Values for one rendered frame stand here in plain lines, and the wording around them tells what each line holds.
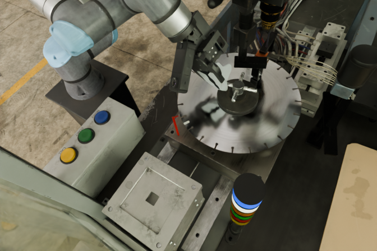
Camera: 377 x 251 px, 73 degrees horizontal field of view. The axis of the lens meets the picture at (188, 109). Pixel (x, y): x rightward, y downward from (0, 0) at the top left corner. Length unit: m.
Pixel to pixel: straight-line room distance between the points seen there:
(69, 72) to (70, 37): 0.45
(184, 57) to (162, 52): 1.66
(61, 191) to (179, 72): 0.34
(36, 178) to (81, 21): 0.30
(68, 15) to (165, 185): 0.44
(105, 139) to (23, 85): 1.82
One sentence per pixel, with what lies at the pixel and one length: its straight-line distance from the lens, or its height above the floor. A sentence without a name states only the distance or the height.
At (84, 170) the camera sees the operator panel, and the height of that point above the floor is 0.90.
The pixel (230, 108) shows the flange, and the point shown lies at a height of 0.96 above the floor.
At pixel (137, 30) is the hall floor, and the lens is 2.49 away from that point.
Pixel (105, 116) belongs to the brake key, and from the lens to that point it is 0.80.
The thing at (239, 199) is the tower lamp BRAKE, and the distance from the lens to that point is 0.38.
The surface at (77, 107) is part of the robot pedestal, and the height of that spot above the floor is 0.75.
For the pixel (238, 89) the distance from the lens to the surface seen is 0.66.
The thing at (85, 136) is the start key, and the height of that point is 0.91.
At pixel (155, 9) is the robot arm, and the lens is 0.53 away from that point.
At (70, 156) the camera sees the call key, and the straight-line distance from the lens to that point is 0.78.
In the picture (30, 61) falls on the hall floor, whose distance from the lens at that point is 2.70.
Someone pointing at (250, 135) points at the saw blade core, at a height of 0.95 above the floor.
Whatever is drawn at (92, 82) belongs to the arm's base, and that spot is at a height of 0.80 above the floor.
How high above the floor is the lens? 1.53
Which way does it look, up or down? 57 degrees down
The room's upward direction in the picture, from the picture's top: 11 degrees counter-clockwise
